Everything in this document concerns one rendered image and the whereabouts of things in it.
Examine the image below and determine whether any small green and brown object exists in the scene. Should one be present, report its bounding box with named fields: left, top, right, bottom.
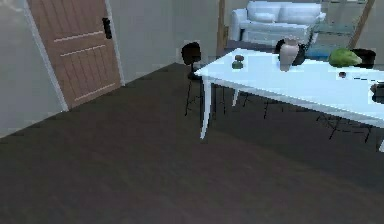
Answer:
left=231, top=54, right=245, bottom=70

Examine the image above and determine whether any white dining table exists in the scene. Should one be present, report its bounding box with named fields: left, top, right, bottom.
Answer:
left=194, top=47, right=384, bottom=153

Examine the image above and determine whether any beige vase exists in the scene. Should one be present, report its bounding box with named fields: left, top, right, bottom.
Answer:
left=279, top=37, right=300, bottom=72

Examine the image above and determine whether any white sofa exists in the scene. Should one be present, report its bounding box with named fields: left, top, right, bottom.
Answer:
left=229, top=0, right=327, bottom=46

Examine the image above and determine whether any brown wooden room door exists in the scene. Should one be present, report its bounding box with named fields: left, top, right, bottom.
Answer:
left=26, top=0, right=123, bottom=110

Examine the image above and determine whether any green lettuce head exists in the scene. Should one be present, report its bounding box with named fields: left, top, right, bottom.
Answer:
left=328, top=48, right=363, bottom=69

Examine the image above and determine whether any black object on table edge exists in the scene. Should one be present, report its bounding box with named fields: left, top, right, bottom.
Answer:
left=370, top=82, right=384, bottom=104

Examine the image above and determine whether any black door handle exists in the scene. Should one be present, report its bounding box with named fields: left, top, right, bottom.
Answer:
left=101, top=17, right=113, bottom=40

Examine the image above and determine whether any glass shelf with wooden frame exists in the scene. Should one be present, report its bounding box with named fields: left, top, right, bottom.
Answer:
left=305, top=0, right=377, bottom=61

